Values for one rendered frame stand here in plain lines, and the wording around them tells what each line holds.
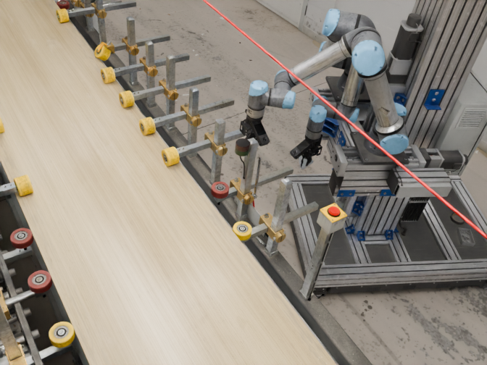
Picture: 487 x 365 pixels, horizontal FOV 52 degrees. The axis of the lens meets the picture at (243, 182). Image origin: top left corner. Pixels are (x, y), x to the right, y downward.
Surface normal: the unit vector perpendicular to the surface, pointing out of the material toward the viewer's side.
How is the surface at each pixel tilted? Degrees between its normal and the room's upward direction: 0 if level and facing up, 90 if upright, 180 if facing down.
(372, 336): 0
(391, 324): 0
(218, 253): 0
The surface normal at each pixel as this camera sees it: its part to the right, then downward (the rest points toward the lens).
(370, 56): -0.17, 0.58
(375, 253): 0.11, -0.72
